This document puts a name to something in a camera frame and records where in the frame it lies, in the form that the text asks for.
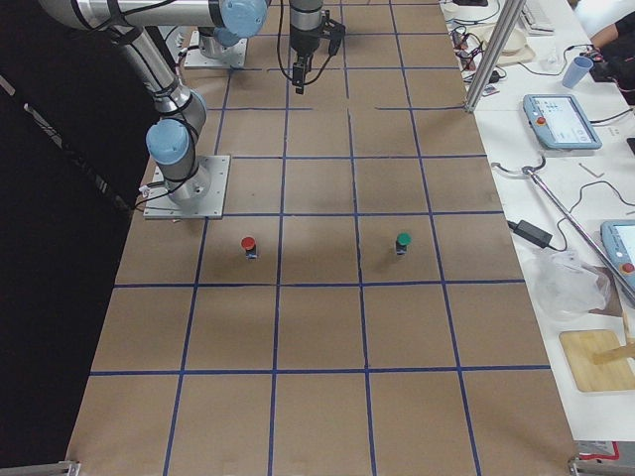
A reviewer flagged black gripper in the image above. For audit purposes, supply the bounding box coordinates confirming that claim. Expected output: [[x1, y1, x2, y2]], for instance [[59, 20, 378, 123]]
[[292, 48, 314, 94]]

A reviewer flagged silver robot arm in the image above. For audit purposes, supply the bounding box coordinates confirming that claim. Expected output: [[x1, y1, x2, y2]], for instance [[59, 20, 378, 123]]
[[40, 1, 269, 209], [197, 1, 345, 94]]

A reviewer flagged red push button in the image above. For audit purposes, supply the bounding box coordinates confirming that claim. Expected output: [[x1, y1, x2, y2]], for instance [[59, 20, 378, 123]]
[[240, 236, 258, 260]]

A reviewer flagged green push button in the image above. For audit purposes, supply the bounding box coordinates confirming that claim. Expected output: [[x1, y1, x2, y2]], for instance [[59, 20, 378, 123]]
[[395, 232, 412, 256]]

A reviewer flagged beige tray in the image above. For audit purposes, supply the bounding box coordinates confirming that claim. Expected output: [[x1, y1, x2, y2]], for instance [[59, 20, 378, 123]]
[[440, 1, 533, 71]]

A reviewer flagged metal walking cane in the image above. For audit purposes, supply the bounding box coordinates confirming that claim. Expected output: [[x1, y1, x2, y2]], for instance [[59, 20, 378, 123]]
[[491, 155, 634, 301]]

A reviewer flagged left teach pendant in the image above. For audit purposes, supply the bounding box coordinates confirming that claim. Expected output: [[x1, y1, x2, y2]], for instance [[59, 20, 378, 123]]
[[522, 94, 602, 151]]

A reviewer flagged teach pendant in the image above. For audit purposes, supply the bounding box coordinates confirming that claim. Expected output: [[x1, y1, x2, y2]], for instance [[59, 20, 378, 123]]
[[600, 220, 634, 294], [522, 94, 602, 151]]

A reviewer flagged black power adapter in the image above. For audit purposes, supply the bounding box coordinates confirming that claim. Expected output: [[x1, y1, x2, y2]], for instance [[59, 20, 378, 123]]
[[508, 220, 553, 249]]

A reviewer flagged blue plastic cup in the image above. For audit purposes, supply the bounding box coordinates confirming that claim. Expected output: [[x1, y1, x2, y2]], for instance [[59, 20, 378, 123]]
[[562, 56, 594, 89]]

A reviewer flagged seated person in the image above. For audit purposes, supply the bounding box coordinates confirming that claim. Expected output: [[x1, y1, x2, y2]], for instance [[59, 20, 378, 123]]
[[591, 12, 634, 105]]

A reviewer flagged clear plastic bag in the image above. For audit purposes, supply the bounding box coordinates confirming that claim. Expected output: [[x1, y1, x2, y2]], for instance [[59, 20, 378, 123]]
[[525, 250, 611, 320]]

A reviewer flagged right teach pendant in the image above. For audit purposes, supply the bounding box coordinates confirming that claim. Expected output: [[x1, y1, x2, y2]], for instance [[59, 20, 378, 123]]
[[600, 220, 634, 294]]

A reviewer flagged wooden cutting board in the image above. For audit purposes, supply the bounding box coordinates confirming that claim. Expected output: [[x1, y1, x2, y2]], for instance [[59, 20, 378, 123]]
[[560, 329, 634, 393]]

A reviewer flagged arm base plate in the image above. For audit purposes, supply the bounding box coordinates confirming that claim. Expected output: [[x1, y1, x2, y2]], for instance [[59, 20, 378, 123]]
[[143, 155, 231, 219], [184, 31, 247, 69]]

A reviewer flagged aluminium frame post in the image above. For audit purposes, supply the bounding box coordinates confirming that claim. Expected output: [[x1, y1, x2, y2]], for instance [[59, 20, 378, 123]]
[[464, 0, 526, 113]]

